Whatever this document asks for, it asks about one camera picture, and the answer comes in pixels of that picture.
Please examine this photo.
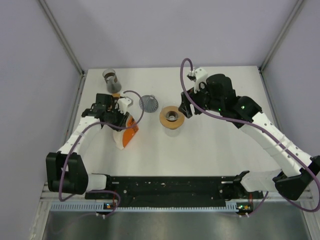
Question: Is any clear glass carafe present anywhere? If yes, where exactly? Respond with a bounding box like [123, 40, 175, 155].
[162, 102, 182, 137]

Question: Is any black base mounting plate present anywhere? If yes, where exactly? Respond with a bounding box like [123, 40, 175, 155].
[84, 175, 265, 209]

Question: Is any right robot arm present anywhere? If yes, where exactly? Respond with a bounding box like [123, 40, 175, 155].
[178, 68, 320, 201]

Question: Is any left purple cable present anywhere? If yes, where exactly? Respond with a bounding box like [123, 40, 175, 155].
[58, 90, 146, 202]

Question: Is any orange coffee filter pack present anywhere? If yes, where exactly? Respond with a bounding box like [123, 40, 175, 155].
[112, 114, 139, 150]

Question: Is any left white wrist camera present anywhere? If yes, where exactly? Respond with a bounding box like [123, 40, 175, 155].
[116, 96, 133, 115]

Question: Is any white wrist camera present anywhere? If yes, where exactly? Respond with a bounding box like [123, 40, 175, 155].
[116, 96, 133, 115]
[187, 67, 208, 94]

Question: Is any wooden dripper ring holder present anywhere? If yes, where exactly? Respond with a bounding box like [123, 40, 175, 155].
[159, 105, 185, 130]

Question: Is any smoky grey glass carafe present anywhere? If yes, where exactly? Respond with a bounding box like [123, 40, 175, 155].
[102, 69, 122, 94]

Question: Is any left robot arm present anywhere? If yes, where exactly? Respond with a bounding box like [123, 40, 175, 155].
[45, 93, 133, 199]

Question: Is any grey slotted cable duct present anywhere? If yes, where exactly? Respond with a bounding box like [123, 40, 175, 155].
[50, 202, 105, 212]

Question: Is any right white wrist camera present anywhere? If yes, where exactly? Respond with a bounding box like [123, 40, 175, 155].
[187, 67, 208, 94]

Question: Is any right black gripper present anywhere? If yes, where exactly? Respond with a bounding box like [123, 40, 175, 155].
[178, 80, 223, 119]

